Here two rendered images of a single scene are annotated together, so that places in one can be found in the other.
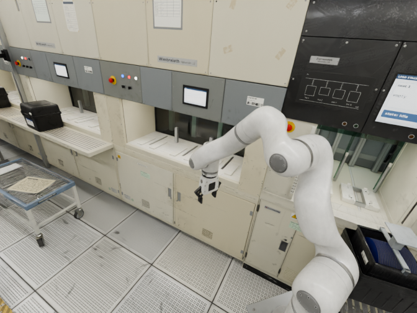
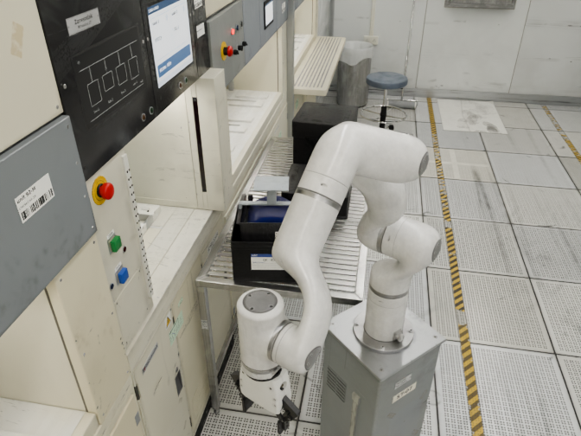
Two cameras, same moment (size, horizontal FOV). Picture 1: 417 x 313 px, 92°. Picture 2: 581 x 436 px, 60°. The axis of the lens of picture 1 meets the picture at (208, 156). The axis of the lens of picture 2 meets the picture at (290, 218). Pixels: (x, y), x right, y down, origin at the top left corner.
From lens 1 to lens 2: 1.18 m
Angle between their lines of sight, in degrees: 87
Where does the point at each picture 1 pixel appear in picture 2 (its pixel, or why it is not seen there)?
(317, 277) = (423, 230)
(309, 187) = not seen: hidden behind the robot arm
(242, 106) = (18, 237)
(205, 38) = not seen: outside the picture
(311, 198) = not seen: hidden behind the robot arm
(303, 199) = (398, 187)
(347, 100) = (131, 77)
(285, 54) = (27, 35)
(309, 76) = (82, 65)
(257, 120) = (361, 153)
